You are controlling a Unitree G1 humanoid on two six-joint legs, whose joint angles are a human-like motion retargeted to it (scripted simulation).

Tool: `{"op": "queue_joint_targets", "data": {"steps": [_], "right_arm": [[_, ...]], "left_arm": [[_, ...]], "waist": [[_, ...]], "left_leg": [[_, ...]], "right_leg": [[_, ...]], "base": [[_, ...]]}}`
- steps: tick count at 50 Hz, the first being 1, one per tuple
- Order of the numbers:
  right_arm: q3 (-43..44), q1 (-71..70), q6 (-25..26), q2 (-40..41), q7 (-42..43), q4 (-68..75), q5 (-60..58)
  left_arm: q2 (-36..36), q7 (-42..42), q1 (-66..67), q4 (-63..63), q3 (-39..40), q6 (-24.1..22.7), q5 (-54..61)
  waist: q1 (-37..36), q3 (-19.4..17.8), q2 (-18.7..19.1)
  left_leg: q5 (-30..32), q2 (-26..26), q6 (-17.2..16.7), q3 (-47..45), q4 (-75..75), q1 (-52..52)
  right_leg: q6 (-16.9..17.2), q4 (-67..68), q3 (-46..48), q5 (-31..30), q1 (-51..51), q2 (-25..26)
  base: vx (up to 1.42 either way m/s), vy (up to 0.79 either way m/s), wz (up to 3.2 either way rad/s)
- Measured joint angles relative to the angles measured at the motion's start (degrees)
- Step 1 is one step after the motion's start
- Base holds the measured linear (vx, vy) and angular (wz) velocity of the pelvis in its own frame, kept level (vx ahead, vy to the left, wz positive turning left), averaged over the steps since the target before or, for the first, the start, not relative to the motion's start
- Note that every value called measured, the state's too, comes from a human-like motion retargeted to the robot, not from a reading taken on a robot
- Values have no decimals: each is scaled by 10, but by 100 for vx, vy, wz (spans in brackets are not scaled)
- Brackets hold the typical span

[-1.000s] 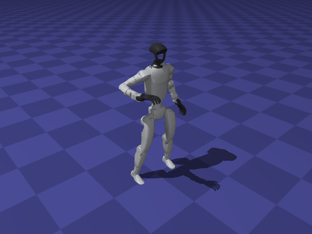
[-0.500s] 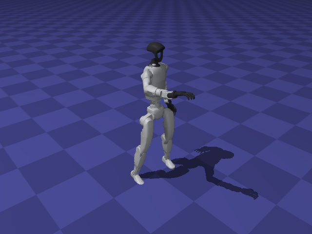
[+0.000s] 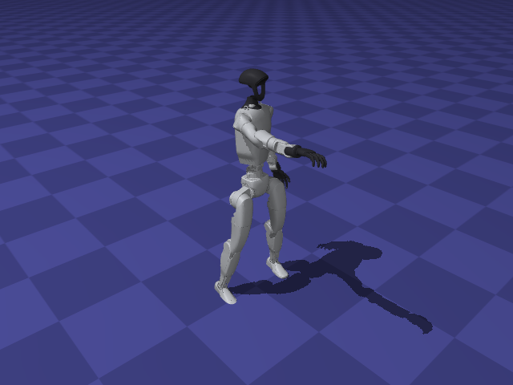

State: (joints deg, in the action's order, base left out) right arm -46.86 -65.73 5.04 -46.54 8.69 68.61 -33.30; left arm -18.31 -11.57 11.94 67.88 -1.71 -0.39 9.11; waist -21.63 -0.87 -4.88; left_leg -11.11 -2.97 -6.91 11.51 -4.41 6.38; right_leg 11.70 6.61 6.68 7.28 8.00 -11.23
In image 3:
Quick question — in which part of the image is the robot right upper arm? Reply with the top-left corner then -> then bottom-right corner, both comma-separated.
233,113 -> 263,149

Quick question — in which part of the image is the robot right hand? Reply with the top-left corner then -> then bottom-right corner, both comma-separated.
284,145 -> 327,168

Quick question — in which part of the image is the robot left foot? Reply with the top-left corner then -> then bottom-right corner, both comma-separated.
266,257 -> 288,278

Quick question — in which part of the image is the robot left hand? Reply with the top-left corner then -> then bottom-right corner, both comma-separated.
271,162 -> 290,189

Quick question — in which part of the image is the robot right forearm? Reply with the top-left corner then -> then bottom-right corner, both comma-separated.
254,130 -> 295,158

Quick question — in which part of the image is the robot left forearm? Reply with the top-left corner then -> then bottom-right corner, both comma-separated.
266,151 -> 278,170

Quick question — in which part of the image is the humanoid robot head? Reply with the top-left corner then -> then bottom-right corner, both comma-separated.
239,69 -> 269,110

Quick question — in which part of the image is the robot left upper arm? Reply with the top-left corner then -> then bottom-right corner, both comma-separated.
266,105 -> 273,135

